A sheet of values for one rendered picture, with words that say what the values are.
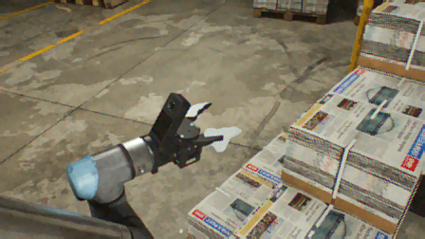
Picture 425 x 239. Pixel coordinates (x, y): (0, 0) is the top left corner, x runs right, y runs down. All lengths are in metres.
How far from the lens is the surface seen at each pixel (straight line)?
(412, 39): 1.52
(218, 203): 1.46
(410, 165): 1.06
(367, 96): 1.36
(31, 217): 0.51
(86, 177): 0.66
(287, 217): 1.13
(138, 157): 0.68
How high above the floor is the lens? 1.66
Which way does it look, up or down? 33 degrees down
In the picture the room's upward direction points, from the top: straight up
